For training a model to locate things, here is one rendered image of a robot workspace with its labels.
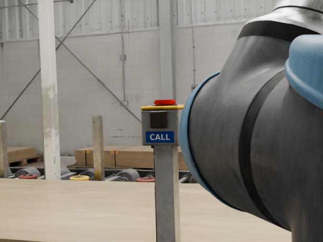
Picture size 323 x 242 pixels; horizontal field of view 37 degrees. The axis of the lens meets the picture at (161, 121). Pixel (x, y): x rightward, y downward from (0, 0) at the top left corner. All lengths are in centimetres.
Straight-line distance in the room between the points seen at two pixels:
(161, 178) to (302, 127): 65
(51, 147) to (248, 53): 177
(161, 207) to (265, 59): 58
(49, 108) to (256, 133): 183
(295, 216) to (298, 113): 5
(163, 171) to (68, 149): 870
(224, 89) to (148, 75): 837
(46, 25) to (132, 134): 688
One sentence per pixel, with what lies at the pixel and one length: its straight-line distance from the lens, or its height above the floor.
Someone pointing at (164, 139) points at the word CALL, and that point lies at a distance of 85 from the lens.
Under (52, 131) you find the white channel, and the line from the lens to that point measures 209.
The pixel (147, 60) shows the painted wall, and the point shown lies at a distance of 874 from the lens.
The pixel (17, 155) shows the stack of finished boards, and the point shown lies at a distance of 928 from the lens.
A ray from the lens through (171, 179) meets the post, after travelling 88.
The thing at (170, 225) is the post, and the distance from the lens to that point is 90.
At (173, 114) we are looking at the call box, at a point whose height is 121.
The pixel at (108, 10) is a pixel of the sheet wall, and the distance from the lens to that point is 920.
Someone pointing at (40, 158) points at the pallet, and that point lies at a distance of 983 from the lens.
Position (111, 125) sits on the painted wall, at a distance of 906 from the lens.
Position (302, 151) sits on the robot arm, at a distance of 25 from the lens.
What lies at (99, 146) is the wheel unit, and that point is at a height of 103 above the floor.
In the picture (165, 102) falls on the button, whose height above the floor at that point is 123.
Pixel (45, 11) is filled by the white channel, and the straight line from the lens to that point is 212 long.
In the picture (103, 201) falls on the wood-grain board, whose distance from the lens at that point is 161.
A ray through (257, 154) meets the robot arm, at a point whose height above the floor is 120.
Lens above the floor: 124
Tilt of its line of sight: 3 degrees down
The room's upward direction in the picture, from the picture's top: 2 degrees counter-clockwise
